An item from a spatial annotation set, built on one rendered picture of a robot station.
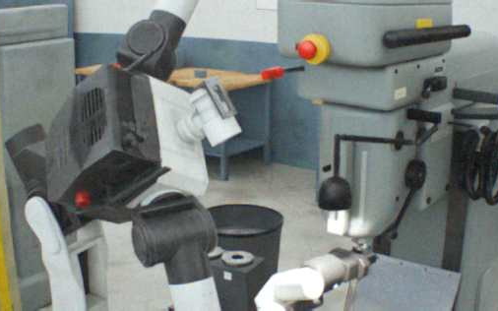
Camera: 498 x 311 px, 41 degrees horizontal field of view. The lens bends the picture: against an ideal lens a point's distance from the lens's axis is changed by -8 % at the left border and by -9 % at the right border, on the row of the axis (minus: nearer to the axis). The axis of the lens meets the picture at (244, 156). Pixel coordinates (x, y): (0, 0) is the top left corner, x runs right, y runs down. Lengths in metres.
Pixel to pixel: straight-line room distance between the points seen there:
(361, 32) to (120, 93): 0.48
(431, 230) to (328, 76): 0.70
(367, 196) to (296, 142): 5.38
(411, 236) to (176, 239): 0.93
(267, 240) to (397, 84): 2.24
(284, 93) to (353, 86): 5.44
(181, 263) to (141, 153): 0.22
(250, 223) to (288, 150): 3.07
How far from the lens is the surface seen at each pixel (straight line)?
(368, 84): 1.48
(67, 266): 1.68
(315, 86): 1.55
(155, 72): 1.53
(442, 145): 1.79
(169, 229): 1.34
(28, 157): 1.68
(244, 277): 1.95
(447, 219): 2.02
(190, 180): 1.43
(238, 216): 4.00
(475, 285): 2.12
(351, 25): 1.38
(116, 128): 1.33
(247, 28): 7.13
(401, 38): 1.38
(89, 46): 8.91
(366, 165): 1.56
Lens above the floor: 1.92
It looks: 15 degrees down
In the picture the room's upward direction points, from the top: straight up
